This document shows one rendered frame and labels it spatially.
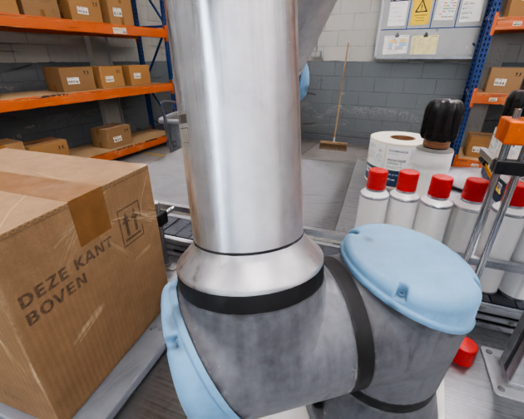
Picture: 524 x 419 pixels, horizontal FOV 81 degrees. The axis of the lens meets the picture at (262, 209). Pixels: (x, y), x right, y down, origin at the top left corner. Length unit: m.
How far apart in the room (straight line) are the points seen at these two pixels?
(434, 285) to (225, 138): 0.19
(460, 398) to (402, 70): 4.73
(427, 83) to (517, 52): 0.96
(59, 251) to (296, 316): 0.28
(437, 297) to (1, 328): 0.41
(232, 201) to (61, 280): 0.28
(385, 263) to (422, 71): 4.85
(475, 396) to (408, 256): 0.34
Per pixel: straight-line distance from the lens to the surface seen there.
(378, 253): 0.28
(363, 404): 0.36
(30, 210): 0.41
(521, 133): 0.50
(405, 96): 5.10
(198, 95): 0.20
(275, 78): 0.20
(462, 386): 0.60
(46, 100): 4.00
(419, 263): 0.29
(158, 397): 0.54
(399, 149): 1.05
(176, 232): 0.79
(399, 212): 0.60
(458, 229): 0.62
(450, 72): 5.08
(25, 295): 0.40
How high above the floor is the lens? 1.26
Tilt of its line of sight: 26 degrees down
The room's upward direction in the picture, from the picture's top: straight up
